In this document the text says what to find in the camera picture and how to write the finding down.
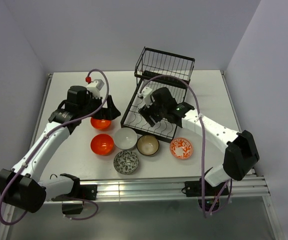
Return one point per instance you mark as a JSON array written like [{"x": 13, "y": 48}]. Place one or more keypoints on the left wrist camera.
[{"x": 94, "y": 86}]

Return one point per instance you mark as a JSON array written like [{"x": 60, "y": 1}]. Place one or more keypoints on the black wire dish rack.
[{"x": 158, "y": 69}]

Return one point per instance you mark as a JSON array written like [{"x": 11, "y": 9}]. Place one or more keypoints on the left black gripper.
[{"x": 111, "y": 112}]

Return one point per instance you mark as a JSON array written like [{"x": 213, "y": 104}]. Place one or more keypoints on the orange white patterned bowl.
[{"x": 181, "y": 148}]

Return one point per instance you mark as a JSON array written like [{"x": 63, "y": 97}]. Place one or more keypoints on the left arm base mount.
[{"x": 79, "y": 206}]

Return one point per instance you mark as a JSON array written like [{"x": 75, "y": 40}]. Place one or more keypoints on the near orange bowl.
[{"x": 102, "y": 144}]

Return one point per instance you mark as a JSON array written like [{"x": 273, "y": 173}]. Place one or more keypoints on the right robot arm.
[{"x": 239, "y": 148}]

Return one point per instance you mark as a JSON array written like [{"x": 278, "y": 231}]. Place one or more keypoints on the far orange bowl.
[{"x": 100, "y": 124}]

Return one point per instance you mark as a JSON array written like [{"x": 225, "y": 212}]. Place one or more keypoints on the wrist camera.
[
  {"x": 94, "y": 86},
  {"x": 145, "y": 95}
]

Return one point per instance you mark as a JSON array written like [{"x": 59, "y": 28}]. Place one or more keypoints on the black white patterned bowl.
[{"x": 125, "y": 162}]

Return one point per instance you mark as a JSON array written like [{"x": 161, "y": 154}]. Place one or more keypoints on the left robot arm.
[{"x": 21, "y": 186}]

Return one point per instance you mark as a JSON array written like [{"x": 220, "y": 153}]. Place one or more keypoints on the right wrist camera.
[{"x": 145, "y": 95}]

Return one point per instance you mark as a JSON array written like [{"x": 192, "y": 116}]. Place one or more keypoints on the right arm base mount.
[{"x": 194, "y": 189}]

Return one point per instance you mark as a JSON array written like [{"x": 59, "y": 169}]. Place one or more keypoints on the aluminium mounting rail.
[{"x": 162, "y": 189}]

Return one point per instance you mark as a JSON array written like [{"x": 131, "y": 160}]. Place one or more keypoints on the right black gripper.
[{"x": 147, "y": 112}]

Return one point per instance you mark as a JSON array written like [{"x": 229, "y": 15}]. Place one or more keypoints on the brown beige bowl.
[{"x": 147, "y": 145}]

